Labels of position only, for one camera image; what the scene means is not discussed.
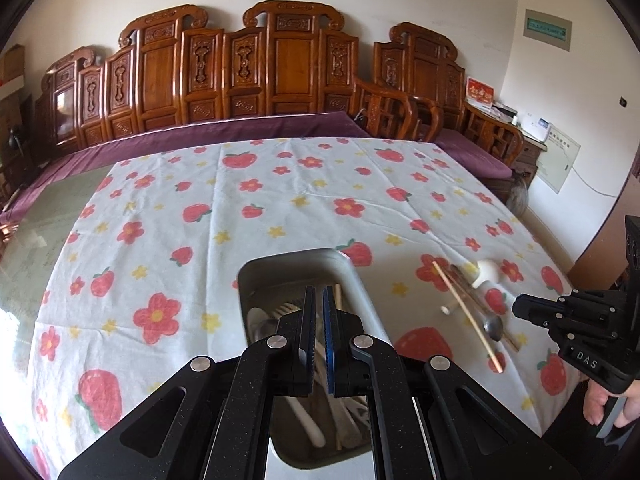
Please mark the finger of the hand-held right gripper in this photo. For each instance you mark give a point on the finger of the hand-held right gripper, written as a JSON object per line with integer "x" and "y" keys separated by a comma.
{"x": 545, "y": 312}
{"x": 595, "y": 296}

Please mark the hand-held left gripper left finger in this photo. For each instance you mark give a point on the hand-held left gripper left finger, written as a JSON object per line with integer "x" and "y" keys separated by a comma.
{"x": 309, "y": 330}

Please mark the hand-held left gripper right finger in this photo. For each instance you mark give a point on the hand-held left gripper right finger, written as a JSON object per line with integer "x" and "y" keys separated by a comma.
{"x": 328, "y": 345}

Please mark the silver metal fork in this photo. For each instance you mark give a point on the silver metal fork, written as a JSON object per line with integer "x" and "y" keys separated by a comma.
{"x": 286, "y": 310}
{"x": 352, "y": 417}

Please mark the silver metal spoon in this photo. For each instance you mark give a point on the silver metal spoon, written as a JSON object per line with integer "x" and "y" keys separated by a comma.
{"x": 492, "y": 327}

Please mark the rectangular metal tin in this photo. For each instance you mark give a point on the rectangular metal tin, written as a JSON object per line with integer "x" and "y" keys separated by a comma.
{"x": 300, "y": 266}

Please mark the light bamboo chopstick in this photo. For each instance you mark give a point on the light bamboo chopstick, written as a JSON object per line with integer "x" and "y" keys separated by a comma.
{"x": 470, "y": 317}

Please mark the person's right hand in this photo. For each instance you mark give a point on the person's right hand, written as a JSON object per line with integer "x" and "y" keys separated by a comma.
{"x": 597, "y": 405}

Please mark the clear plastic bag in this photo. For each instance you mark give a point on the clear plastic bag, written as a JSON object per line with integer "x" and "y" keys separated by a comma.
{"x": 520, "y": 197}

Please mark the strawberry flower print tablecloth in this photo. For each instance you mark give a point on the strawberry flower print tablecloth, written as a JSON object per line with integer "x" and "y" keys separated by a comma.
{"x": 250, "y": 210}

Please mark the wooden side table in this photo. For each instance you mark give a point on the wooden side table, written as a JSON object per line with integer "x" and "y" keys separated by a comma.
{"x": 530, "y": 155}

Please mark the purple armchair cushion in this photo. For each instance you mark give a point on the purple armchair cushion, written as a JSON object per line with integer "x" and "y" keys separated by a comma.
{"x": 475, "y": 155}

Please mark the white electronic device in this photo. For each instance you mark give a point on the white electronic device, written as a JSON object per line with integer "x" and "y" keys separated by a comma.
{"x": 536, "y": 127}

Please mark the red box on side table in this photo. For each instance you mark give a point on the red box on side table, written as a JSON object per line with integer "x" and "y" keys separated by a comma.
{"x": 480, "y": 92}

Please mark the long purple bench cushion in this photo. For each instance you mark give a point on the long purple bench cushion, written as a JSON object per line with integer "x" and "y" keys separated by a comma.
{"x": 150, "y": 147}

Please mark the carved wooden armchair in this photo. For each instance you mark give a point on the carved wooden armchair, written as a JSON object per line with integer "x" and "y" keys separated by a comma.
{"x": 425, "y": 70}

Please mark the carved wooden sofa bench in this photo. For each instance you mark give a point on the carved wooden sofa bench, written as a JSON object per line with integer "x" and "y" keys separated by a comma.
{"x": 225, "y": 70}

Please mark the black desk lamp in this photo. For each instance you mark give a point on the black desk lamp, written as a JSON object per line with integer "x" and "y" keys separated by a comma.
{"x": 14, "y": 140}

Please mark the flat white box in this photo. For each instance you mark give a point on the flat white box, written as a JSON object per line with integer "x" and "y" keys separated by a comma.
{"x": 14, "y": 87}

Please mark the brown cardboard box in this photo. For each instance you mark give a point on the brown cardboard box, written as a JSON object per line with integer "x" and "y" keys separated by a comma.
{"x": 12, "y": 60}

